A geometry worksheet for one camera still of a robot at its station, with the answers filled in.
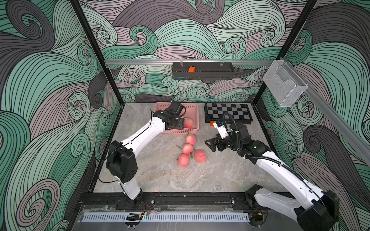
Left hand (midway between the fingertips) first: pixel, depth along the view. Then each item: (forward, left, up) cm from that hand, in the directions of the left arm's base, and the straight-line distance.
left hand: (177, 122), depth 85 cm
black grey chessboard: (+21, -50, -15) cm, 56 cm away
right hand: (-11, -20, +1) cm, 23 cm away
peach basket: (-4, -8, -13) cm, 16 cm away
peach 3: (-11, -6, -13) cm, 18 cm away
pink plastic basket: (+22, -10, -15) cm, 29 cm away
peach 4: (-16, -14, -12) cm, 25 cm away
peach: (+9, -7, -12) cm, 17 cm away
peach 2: (-19, -4, -12) cm, 23 cm away
